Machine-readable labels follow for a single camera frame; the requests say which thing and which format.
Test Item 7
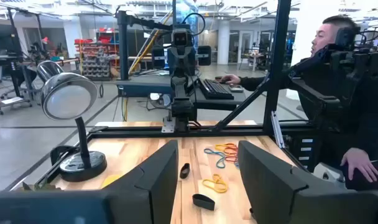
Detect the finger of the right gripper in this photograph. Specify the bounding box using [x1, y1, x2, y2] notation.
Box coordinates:
[193, 45, 212, 67]
[152, 46, 171, 70]

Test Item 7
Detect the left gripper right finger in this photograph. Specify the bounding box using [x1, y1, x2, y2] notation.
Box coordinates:
[238, 140, 378, 224]

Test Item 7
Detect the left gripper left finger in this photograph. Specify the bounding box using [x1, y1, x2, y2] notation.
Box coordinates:
[0, 139, 179, 224]

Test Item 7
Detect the black wide rubber band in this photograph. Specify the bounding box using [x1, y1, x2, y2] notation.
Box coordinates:
[191, 193, 216, 212]
[180, 162, 191, 180]

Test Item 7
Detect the yellow rubber band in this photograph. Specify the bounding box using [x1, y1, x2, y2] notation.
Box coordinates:
[214, 142, 239, 154]
[201, 173, 229, 194]

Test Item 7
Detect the red rubber band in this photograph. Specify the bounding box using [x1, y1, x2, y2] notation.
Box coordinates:
[223, 146, 240, 164]

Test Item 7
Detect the yellow plastic bin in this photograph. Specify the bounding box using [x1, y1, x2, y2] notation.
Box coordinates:
[100, 173, 125, 190]

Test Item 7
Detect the yellow ladder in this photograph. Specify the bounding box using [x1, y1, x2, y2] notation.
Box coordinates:
[127, 11, 173, 75]

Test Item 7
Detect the grey desk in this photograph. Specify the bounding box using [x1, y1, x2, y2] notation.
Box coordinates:
[116, 73, 247, 111]

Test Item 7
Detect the black computer keyboard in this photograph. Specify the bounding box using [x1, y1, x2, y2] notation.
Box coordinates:
[198, 78, 235, 101]

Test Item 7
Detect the small grey device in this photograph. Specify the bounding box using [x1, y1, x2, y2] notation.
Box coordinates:
[228, 83, 245, 93]

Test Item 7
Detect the black drawer cabinet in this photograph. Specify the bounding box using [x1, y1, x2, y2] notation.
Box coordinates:
[287, 132, 322, 172]

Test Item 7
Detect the red storage shelf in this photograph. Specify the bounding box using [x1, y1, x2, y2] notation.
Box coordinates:
[73, 27, 121, 68]

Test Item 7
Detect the grey stacked rack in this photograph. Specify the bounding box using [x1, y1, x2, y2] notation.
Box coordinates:
[81, 51, 114, 81]

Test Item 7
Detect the silver aluminium bar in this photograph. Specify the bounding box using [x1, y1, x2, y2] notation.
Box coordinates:
[270, 110, 286, 150]

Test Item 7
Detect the potted succulent plant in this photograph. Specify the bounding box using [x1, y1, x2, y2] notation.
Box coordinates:
[21, 182, 64, 192]

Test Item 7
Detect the black desk lamp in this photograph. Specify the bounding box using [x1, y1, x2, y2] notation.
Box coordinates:
[36, 60, 108, 183]

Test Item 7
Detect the person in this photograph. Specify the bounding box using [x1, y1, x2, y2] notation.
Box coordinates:
[219, 14, 378, 191]

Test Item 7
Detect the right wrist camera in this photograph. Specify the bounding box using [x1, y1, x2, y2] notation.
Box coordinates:
[171, 27, 193, 48]

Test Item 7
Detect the right gripper camera cable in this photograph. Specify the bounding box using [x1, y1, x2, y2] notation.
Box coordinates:
[180, 12, 206, 37]

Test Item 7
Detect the silver mounting bracket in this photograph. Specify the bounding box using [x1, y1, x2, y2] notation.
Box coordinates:
[161, 116, 177, 134]

